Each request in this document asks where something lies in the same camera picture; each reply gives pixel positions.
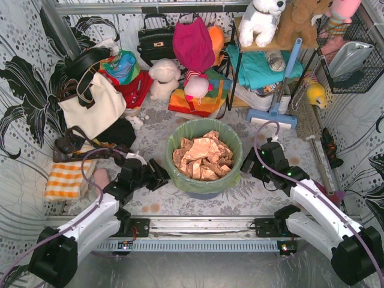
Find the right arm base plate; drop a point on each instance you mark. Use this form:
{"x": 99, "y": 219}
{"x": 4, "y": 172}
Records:
{"x": 270, "y": 228}

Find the black metal shelf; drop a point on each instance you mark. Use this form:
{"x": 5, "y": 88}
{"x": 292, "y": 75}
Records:
{"x": 237, "y": 75}

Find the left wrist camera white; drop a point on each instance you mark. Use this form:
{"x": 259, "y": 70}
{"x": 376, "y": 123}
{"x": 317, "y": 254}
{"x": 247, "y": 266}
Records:
{"x": 131, "y": 155}

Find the pink plush toy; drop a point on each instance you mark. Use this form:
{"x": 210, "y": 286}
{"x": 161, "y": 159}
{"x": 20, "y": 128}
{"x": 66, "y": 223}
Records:
{"x": 340, "y": 13}

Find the cream plush bear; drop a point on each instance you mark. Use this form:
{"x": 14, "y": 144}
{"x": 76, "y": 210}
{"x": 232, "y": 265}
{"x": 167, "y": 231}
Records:
{"x": 165, "y": 75}

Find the pink white plush doll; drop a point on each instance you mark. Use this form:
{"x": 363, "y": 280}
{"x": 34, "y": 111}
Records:
{"x": 196, "y": 85}

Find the crumpled brown paper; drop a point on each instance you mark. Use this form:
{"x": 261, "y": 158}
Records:
{"x": 204, "y": 158}

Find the orange checkered cloth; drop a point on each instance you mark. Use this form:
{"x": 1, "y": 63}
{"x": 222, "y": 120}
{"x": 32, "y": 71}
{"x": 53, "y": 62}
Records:
{"x": 66, "y": 181}

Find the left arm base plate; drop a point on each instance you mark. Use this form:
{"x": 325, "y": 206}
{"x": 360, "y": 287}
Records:
{"x": 133, "y": 228}

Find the white plush dog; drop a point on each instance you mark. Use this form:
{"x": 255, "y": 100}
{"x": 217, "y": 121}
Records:
{"x": 259, "y": 22}

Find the colorful printed bag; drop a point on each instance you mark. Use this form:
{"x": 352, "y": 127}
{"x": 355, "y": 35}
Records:
{"x": 121, "y": 69}

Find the cream canvas tote bag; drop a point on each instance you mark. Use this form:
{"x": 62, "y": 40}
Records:
{"x": 106, "y": 108}

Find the black wire basket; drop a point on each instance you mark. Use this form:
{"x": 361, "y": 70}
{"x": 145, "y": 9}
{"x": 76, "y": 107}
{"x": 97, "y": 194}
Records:
{"x": 361, "y": 80}

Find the brown teddy bear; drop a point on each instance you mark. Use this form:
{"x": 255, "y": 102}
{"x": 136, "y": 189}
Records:
{"x": 298, "y": 18}

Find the brown patterned handbag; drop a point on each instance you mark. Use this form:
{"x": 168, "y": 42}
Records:
{"x": 74, "y": 146}

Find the green trash bag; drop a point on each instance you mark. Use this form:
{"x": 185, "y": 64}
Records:
{"x": 197, "y": 128}

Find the teal folded cloth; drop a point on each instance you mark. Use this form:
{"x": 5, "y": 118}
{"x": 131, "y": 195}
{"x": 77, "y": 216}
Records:
{"x": 255, "y": 72}

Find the purple orange sock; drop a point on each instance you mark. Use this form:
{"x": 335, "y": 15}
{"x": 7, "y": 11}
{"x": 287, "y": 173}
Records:
{"x": 336, "y": 198}

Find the orange plush toy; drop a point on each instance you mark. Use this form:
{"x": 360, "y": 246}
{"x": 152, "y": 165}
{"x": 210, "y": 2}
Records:
{"x": 217, "y": 37}

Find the black garment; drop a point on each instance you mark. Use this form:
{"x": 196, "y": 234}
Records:
{"x": 120, "y": 132}

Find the yellow plush toy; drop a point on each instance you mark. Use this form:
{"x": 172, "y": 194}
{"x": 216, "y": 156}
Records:
{"x": 315, "y": 91}

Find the black leather handbag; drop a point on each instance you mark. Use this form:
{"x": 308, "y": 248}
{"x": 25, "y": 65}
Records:
{"x": 156, "y": 44}

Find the pink pouch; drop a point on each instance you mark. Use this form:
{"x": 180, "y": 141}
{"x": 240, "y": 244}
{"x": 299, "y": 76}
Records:
{"x": 99, "y": 180}

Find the rainbow striped bag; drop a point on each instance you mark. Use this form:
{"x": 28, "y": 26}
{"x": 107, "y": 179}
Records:
{"x": 208, "y": 104}

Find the blue trash bin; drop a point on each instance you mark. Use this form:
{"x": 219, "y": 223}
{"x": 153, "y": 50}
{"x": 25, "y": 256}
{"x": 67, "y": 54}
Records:
{"x": 203, "y": 196}

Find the black round hat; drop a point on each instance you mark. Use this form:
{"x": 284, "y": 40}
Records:
{"x": 75, "y": 69}

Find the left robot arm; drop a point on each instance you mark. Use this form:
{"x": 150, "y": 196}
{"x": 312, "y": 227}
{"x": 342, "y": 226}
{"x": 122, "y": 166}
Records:
{"x": 59, "y": 251}

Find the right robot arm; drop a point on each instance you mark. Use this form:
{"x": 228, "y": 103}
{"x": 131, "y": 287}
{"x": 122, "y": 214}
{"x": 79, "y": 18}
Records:
{"x": 355, "y": 252}

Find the magenta cloth bag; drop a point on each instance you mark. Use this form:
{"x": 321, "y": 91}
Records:
{"x": 192, "y": 45}

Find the silver foil pouch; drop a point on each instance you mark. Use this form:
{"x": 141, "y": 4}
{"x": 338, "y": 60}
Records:
{"x": 349, "y": 58}

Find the red cloth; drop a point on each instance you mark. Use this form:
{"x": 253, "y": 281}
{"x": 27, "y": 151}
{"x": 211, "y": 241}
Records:
{"x": 136, "y": 91}

